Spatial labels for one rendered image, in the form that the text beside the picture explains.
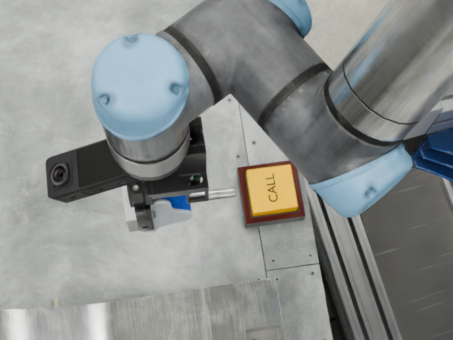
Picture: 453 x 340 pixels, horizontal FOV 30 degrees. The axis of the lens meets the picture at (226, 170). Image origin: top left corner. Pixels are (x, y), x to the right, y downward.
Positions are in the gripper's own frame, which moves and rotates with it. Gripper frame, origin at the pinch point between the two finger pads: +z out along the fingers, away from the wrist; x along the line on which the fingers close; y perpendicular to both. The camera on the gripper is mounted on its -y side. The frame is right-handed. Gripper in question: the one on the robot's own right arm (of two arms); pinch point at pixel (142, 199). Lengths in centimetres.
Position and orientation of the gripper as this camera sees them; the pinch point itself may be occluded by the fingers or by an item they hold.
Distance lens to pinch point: 98.1
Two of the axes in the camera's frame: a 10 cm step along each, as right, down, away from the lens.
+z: -0.2, 2.9, 9.6
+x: -1.4, -9.5, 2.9
